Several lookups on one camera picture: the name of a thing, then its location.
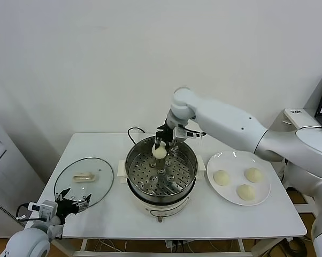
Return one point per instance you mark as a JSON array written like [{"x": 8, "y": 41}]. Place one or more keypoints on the small printed desk sticker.
[{"x": 296, "y": 111}]

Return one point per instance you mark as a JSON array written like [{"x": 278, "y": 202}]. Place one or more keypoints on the white floor power strip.
[{"x": 174, "y": 245}]

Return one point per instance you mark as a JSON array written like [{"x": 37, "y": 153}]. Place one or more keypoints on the white electric cooker base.
[{"x": 163, "y": 208}]

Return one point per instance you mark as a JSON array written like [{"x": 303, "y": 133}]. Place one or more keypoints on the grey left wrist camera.
[{"x": 47, "y": 210}]

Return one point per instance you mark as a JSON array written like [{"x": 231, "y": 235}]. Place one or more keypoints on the perforated steel steamer basket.
[{"x": 139, "y": 160}]

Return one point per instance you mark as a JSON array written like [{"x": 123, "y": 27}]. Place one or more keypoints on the white side desk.
[{"x": 305, "y": 119}]

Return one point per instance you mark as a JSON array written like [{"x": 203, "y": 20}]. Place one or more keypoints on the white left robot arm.
[{"x": 30, "y": 241}]

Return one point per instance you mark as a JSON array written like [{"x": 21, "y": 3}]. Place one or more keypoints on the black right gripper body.
[{"x": 165, "y": 134}]

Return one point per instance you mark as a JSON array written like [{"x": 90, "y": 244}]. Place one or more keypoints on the white table frame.
[{"x": 84, "y": 245}]

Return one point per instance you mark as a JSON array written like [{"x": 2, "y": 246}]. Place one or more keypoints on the round glass pot lid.
[{"x": 96, "y": 184}]

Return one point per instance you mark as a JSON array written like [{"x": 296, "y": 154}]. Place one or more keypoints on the large white round plate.
[{"x": 236, "y": 166}]

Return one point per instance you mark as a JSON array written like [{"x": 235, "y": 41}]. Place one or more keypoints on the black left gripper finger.
[
  {"x": 84, "y": 205},
  {"x": 60, "y": 196}
]

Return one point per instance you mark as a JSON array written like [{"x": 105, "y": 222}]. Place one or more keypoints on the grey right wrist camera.
[{"x": 182, "y": 133}]

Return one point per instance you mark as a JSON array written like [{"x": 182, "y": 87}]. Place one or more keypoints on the white metal cabinet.
[{"x": 6, "y": 166}]

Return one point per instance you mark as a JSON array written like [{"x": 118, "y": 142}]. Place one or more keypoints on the white steamed baozi bun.
[
  {"x": 253, "y": 174},
  {"x": 221, "y": 178},
  {"x": 246, "y": 192},
  {"x": 160, "y": 152}
]

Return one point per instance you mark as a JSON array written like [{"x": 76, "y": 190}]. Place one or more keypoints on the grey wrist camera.
[
  {"x": 47, "y": 210},
  {"x": 182, "y": 133}
]

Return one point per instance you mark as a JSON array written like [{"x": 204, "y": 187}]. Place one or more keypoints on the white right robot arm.
[{"x": 230, "y": 120}]

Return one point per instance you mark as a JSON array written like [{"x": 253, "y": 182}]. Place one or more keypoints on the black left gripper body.
[{"x": 67, "y": 207}]

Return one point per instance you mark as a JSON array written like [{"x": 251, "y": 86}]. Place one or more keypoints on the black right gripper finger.
[
  {"x": 157, "y": 144},
  {"x": 169, "y": 143}
]

